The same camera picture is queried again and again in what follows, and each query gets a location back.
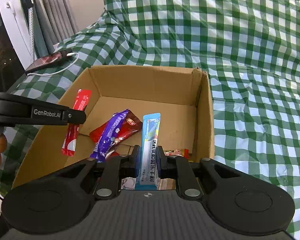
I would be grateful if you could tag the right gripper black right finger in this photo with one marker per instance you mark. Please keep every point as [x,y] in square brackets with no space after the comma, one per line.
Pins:
[237,201]

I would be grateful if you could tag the clear bag of candies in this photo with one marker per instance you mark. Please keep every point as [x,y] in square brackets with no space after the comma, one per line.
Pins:
[164,184]

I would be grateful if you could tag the white window frame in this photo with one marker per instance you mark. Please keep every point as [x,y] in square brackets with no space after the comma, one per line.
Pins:
[16,26]

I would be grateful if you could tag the red white snack stick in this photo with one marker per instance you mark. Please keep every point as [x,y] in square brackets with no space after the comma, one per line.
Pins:
[69,144]

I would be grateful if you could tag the dark red drink pouch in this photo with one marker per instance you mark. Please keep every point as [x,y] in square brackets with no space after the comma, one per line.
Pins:
[130,126]

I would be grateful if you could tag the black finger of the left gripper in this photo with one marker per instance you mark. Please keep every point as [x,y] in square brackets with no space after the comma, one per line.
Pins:
[19,110]

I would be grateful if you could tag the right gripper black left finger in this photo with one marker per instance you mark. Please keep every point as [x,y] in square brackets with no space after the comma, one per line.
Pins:
[62,199]

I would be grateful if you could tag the purple chocolate bar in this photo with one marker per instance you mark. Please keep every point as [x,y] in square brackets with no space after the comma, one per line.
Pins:
[108,136]

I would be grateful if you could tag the green checkered sofa cover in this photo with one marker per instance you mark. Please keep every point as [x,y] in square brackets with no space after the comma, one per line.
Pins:
[251,50]

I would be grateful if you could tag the black smartphone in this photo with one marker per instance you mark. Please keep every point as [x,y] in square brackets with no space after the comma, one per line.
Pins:
[49,61]

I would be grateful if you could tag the brown cardboard box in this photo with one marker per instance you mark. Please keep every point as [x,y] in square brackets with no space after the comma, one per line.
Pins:
[182,97]

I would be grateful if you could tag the light blue snack stick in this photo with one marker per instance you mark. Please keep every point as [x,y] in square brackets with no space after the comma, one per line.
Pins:
[148,176]

